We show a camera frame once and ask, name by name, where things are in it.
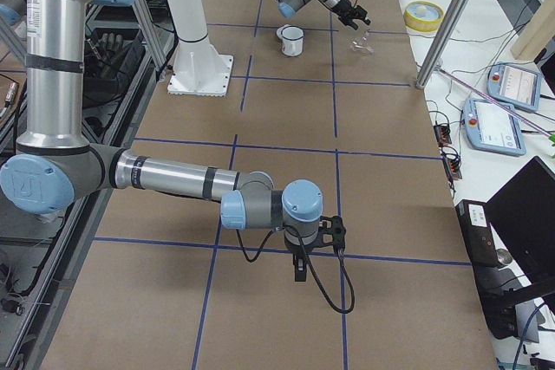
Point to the brown paper table cover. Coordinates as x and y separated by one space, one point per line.
351 259

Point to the orange black adapter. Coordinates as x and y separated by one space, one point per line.
442 134
452 168

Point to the near orange black adapter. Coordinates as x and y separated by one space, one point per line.
452 168

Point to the near teach pendant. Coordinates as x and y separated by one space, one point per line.
491 129

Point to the black laptop computer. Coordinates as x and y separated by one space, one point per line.
522 214

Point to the far teach pendant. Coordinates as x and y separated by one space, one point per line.
515 85

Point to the wooden board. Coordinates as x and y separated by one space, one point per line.
537 33

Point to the aluminium frame post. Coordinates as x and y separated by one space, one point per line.
452 16

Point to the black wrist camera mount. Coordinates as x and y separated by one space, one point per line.
331 233

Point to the white pedestal column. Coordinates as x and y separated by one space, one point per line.
198 68

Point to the white enamel cup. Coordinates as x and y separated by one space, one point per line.
292 39

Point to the teach pendant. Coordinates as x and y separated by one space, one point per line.
491 129
515 85

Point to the yellow tape roll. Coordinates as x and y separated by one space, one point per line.
423 16

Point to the far orange black adapter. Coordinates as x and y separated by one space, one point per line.
442 134

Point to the black box device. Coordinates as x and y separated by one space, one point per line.
505 302

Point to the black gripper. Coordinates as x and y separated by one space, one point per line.
347 8
297 253

